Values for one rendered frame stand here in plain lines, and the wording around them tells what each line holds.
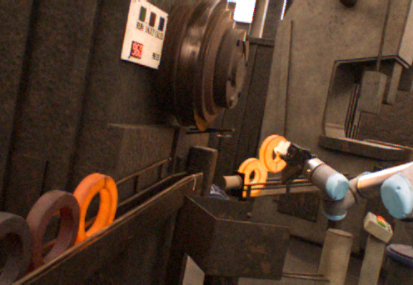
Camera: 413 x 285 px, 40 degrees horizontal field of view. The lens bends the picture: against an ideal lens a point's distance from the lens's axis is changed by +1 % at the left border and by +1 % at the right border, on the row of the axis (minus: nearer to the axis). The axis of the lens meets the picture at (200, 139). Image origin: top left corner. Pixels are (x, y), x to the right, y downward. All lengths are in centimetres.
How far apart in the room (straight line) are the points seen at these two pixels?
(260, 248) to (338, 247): 120
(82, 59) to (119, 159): 30
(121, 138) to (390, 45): 323
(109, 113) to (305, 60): 325
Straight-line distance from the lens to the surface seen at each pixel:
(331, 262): 259
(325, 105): 462
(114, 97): 163
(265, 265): 143
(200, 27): 184
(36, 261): 117
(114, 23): 163
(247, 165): 238
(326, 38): 469
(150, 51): 177
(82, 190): 131
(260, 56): 620
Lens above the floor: 99
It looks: 4 degrees down
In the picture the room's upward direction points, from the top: 11 degrees clockwise
